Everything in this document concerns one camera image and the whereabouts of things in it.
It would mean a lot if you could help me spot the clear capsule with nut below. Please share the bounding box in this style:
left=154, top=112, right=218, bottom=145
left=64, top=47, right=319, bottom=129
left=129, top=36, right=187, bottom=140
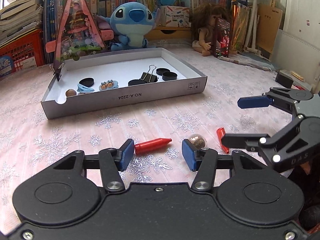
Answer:
left=188, top=134, right=207, bottom=150

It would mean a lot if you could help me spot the long red crayon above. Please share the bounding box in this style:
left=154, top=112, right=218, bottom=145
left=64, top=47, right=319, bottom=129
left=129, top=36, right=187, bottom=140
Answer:
left=135, top=138, right=172, bottom=155

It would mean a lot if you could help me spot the short red crayon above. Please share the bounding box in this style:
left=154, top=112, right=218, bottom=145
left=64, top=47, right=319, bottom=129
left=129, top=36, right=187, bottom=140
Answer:
left=216, top=127, right=230, bottom=155

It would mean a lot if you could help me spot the blue hair claw clip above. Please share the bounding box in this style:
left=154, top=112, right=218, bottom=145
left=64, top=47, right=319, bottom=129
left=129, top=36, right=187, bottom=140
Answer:
left=77, top=83, right=94, bottom=94

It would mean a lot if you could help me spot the black round lid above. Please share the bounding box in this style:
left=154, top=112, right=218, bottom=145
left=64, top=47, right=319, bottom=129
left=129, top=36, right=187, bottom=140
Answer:
left=156, top=68, right=170, bottom=76
left=128, top=79, right=146, bottom=86

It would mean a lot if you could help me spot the small black cap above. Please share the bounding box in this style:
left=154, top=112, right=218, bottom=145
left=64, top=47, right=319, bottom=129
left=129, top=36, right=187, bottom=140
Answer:
left=79, top=77, right=94, bottom=87

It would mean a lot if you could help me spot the black binder clip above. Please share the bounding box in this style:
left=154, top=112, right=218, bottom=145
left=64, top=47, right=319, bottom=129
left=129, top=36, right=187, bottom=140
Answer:
left=140, top=64, right=158, bottom=83

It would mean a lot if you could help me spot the black round jar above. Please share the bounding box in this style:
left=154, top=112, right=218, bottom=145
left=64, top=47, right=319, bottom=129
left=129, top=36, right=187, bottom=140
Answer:
left=162, top=72, right=177, bottom=81

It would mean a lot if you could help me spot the small black box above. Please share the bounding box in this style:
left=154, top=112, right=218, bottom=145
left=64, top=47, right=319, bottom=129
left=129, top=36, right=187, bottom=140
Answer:
left=275, top=72, right=293, bottom=88

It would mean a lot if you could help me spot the white cardboard box tray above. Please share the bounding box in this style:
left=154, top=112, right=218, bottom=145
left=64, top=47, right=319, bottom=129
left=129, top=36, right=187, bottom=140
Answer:
left=41, top=48, right=207, bottom=119

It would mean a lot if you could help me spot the brown cardboard sheet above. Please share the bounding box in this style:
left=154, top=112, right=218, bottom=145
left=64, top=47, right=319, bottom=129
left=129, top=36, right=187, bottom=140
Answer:
left=256, top=3, right=283, bottom=54

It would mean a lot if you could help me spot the smartphone with lit screen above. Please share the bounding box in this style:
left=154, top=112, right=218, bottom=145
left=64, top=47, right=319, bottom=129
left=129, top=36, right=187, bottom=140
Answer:
left=214, top=18, right=230, bottom=57

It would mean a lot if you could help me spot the binder clip on box edge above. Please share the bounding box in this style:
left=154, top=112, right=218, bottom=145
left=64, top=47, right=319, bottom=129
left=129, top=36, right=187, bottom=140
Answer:
left=49, top=62, right=65, bottom=81

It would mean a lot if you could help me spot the brown haired doll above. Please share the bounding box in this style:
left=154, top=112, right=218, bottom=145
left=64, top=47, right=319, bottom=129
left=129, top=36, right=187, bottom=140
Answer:
left=190, top=3, right=231, bottom=56

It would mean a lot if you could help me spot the pink triangular dollhouse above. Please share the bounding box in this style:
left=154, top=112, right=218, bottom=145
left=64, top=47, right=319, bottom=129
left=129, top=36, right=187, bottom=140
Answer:
left=46, top=0, right=114, bottom=69

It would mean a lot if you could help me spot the wooden drawer box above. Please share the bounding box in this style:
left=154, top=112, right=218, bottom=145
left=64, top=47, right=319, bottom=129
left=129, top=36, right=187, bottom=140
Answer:
left=145, top=26, right=191, bottom=41

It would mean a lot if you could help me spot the red plastic crate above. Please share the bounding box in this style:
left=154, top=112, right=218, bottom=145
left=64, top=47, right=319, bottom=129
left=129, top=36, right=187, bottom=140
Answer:
left=1, top=29, right=46, bottom=78

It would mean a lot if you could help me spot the blue Stitch plush toy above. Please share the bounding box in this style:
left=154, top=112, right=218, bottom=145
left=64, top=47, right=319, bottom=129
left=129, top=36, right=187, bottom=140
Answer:
left=96, top=2, right=161, bottom=51

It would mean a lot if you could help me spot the white colourful cardboard box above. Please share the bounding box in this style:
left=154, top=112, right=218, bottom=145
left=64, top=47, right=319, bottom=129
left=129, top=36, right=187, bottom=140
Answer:
left=161, top=5, right=190, bottom=28

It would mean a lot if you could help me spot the stack of books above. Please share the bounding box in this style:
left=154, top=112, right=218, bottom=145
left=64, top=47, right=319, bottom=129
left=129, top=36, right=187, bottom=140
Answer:
left=1, top=0, right=44, bottom=45

